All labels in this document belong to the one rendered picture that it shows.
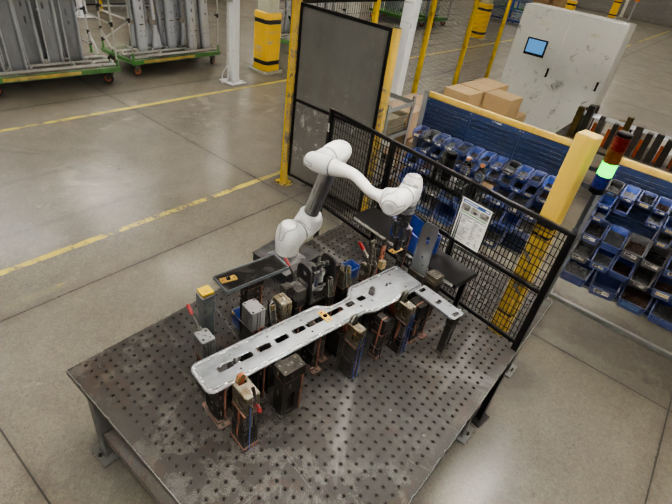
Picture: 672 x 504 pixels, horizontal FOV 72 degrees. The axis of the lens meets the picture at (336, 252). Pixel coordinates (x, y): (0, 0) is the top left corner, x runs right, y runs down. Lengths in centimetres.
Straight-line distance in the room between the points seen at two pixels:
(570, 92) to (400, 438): 727
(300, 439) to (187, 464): 50
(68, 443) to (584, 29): 829
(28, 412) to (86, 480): 63
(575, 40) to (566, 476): 677
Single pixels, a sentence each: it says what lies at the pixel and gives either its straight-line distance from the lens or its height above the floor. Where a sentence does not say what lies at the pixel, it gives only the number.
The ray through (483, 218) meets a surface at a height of 138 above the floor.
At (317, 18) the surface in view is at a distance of 493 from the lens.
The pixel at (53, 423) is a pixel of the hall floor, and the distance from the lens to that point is 340.
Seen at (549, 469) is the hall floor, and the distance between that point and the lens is 355.
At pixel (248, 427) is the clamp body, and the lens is 217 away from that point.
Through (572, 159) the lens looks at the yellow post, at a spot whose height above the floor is 187.
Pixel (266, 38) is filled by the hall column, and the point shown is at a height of 67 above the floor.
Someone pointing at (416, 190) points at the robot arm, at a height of 165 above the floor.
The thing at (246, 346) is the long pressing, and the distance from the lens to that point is 224.
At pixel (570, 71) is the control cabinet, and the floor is 121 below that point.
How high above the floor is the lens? 265
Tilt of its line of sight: 35 degrees down
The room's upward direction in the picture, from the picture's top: 9 degrees clockwise
